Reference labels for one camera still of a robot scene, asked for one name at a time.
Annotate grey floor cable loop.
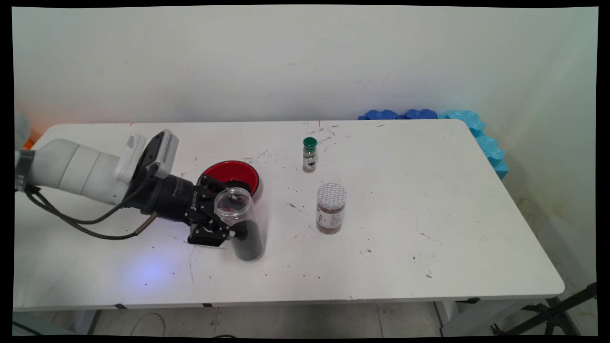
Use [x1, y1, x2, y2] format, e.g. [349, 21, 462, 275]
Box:
[131, 313, 166, 336]

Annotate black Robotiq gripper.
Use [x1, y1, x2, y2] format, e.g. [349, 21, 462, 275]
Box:
[125, 164, 248, 247]

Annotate light blue foam mat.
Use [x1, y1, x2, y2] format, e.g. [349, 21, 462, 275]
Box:
[438, 110, 509, 181]

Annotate clear jar with black seeds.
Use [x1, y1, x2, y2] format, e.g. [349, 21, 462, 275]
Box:
[213, 187, 265, 262]

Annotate white table leg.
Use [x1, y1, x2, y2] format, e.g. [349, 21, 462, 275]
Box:
[71, 310, 102, 335]

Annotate black cable with brass end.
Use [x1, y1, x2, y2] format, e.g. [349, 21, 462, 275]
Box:
[26, 188, 159, 240]

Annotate green-capped small spice bottle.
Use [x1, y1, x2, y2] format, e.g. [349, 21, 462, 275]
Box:
[302, 137, 318, 173]

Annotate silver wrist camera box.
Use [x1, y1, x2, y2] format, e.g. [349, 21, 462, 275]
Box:
[138, 130, 180, 180]

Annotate black velcro cable strap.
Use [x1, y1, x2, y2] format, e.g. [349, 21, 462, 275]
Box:
[14, 149, 36, 192]

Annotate black camera cable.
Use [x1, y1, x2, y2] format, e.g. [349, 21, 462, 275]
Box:
[24, 167, 158, 225]

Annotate white-lidded brown spice jar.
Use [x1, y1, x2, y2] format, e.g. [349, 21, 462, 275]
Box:
[316, 182, 347, 234]

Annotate black tripod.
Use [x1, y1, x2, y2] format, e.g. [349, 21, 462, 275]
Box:
[491, 282, 597, 336]

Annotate red bowl with black seeds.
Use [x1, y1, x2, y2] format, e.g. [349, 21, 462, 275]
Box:
[197, 161, 260, 198]

